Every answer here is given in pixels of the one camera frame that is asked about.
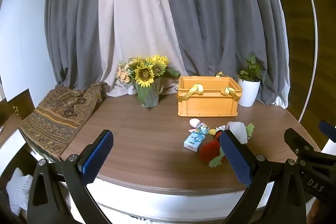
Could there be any purple fluffy scrunchie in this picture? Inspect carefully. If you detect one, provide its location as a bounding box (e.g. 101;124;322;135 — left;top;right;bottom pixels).
226;121;249;145

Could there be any red plush with green leaves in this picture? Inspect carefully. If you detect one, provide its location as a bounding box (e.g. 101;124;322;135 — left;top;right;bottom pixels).
198;140;228;168

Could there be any light blue packet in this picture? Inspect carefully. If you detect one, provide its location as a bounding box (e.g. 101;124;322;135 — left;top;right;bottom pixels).
183;132;204;152

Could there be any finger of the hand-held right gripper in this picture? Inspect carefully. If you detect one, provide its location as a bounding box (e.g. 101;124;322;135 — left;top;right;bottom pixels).
318;120;336;142
284;128;315;159

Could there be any green plant in white pot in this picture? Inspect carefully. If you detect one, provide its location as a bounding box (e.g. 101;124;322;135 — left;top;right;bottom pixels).
237;55;263;107

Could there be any brown wooden cabinet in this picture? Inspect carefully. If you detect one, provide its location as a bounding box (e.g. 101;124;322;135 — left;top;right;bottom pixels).
7;89;36;120

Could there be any white curtain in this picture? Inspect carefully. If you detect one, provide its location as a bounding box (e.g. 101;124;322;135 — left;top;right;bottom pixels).
273;95;288;109

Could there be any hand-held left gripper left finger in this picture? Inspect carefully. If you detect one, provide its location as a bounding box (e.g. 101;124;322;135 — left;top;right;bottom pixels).
26;130;114;224

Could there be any white wardrobe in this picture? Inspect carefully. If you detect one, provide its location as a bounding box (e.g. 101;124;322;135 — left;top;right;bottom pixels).
0;0;58;140

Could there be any small blue plush toy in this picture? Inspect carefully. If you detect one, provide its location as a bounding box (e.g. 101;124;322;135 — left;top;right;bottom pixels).
197;123;210;135

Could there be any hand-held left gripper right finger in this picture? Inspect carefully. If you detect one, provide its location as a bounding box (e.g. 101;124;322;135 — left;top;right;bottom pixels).
219;130;307;224

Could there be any orange plastic crate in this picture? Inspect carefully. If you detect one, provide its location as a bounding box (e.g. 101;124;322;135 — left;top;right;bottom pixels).
175;71;243;117

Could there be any green frog plush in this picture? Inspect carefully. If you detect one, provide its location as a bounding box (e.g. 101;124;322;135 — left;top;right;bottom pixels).
245;123;256;140

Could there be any pale pink curtain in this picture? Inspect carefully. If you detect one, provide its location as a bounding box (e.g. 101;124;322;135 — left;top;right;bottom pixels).
98;0;190;98

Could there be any white curved pipe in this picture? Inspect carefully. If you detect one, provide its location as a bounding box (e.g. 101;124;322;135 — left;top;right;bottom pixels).
291;0;320;122

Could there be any sunflower bouquet in vase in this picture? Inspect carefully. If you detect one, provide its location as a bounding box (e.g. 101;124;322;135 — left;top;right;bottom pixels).
116;54;181;108

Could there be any white striped cloth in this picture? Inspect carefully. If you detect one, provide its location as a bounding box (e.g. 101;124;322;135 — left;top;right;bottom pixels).
7;168;34;217

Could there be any grey curtain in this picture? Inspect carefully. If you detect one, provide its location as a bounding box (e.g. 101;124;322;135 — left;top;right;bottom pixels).
44;0;107;92
160;0;289;109

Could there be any brown patterned cloth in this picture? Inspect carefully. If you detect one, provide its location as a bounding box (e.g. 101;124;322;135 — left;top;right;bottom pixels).
20;81;109;162

